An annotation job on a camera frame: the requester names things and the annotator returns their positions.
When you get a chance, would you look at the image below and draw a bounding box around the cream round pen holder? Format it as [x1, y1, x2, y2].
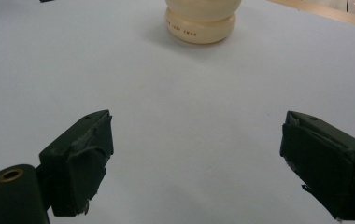
[164, 0, 242, 45]

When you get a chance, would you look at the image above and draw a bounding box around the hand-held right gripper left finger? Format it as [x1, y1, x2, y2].
[38, 109, 115, 217]

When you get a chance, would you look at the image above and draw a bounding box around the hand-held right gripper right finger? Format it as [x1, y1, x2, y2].
[279, 110, 355, 222]

